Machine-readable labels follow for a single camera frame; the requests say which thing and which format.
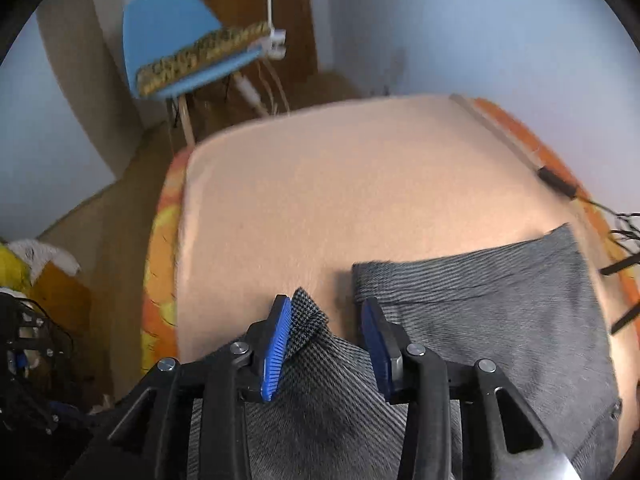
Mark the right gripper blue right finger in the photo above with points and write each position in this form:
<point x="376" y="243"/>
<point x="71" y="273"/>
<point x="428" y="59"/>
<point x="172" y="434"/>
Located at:
<point x="502" y="436"/>

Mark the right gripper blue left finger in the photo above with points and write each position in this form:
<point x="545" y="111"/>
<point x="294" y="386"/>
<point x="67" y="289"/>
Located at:
<point x="197" y="410"/>

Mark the grey houndstooth shorts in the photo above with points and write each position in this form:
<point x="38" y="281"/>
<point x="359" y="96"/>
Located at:
<point x="528" y="306"/>

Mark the small black tripod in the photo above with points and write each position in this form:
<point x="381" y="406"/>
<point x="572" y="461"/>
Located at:
<point x="628" y="287"/>

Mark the white clip desk lamp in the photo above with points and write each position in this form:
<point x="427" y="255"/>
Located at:
<point x="274" y="43"/>

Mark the blue plastic chair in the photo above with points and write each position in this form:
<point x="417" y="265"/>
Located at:
<point x="155" y="28"/>

